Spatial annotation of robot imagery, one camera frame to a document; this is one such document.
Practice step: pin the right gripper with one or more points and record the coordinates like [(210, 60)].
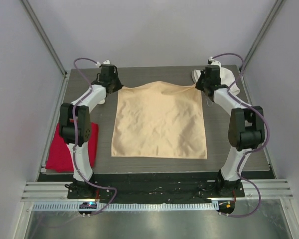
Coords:
[(198, 85)]

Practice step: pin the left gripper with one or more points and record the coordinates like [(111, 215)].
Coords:
[(118, 85)]

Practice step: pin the peach cloth napkin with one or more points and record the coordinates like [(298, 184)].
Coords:
[(159, 120)]

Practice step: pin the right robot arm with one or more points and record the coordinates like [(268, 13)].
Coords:
[(246, 127)]

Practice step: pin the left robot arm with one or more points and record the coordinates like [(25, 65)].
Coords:
[(75, 127)]

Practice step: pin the white bucket hat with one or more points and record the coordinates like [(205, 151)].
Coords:
[(227, 78)]

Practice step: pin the red folded cloth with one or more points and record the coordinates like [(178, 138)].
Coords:
[(59, 158)]

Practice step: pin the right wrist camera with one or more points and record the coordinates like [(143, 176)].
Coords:
[(212, 61)]

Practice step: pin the right aluminium frame post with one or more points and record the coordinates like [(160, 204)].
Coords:
[(269, 20)]

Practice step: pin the aluminium frame post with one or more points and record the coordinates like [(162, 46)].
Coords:
[(269, 20), (43, 36)]

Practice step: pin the left aluminium frame post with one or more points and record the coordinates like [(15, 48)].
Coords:
[(43, 36)]

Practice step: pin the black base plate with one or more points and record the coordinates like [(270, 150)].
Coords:
[(116, 186)]

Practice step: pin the aluminium front rail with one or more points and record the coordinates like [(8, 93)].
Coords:
[(264, 188)]

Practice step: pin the white slotted cable duct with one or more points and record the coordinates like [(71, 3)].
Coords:
[(91, 206)]

